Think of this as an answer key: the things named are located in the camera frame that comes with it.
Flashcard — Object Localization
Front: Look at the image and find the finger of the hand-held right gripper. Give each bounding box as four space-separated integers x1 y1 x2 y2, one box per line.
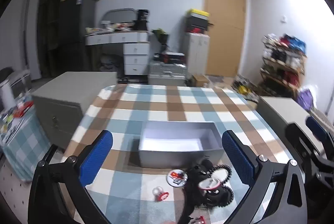
306 117 334 153
285 123 325 164

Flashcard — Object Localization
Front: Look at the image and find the grey curtain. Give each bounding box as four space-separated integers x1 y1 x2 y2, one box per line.
25 0 43 81

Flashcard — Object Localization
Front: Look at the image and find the silver cardboard box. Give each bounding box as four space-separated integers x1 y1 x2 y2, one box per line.
138 120 224 169

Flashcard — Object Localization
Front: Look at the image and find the dark green bouquet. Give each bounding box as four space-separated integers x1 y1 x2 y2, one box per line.
152 28 170 46

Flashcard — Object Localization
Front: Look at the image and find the pile of desk clutter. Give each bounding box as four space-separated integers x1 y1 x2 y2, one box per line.
86 21 136 34

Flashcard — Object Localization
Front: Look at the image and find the black headband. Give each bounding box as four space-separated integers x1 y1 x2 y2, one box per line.
179 185 206 224

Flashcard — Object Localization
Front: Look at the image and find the silver suitcase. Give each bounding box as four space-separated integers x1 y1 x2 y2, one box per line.
148 61 188 86

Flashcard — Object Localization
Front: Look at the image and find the checkered tablecloth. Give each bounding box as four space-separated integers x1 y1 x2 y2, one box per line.
63 84 295 224

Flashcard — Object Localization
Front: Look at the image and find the wooden door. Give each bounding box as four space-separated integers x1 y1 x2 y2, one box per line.
204 0 246 77

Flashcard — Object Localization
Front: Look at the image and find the pile of small table items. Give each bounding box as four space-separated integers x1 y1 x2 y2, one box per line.
0 100 34 136

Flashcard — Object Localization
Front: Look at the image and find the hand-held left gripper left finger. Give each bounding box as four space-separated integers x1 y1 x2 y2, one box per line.
27 130 114 224

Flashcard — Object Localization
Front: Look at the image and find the red print round badge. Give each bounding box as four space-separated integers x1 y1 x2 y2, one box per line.
167 169 188 187

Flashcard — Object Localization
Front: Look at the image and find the small brown cardboard box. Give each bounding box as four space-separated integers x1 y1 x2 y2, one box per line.
192 74 209 87

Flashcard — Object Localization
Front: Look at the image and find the black round box stack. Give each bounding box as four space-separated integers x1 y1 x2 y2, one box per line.
133 9 150 31

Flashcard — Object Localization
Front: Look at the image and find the grey clothes pile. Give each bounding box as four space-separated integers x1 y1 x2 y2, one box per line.
100 54 119 72

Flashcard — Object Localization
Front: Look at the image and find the wooden shelf rack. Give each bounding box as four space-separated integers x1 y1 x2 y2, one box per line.
260 34 308 97

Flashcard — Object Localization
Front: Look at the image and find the black hair claw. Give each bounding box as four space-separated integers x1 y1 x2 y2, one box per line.
186 159 214 183

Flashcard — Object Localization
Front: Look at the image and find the checkered side table cloth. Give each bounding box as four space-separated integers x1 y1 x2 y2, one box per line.
0 107 51 183

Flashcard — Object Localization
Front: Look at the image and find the black red shoe box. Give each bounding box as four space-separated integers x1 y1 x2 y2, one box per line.
186 25 208 34

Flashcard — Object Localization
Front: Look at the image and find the black spiral hair tie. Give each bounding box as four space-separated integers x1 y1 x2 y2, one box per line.
209 165 233 184

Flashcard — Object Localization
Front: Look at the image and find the white desk with drawers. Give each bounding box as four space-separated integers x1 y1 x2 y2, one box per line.
85 31 154 76

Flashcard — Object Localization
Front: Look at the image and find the pile of toys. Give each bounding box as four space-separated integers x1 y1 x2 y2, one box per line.
232 78 259 99

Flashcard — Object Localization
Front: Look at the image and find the dark wardrobe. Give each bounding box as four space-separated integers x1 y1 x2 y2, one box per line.
38 0 68 78

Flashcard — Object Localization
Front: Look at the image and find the white cylinder appliance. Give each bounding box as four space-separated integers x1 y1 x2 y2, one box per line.
0 77 16 110

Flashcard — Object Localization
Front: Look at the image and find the white suitcase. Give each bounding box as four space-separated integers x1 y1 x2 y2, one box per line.
183 32 210 76

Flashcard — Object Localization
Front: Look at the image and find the dark grey fridge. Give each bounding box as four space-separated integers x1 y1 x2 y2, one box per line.
59 0 96 73

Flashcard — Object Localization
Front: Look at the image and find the purple bag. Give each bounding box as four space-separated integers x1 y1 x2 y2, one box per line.
297 88 315 111

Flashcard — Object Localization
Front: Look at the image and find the grey metal cabinet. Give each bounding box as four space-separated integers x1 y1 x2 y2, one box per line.
257 96 314 157
31 71 118 149

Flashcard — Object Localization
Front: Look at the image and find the yellow lid shoe box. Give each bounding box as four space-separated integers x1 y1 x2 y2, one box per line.
188 8 210 18

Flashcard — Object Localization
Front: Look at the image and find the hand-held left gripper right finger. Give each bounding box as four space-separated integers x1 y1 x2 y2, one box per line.
222 130 307 224

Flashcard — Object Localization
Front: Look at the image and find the grey curved bed frame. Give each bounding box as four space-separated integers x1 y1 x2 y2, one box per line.
100 8 139 24

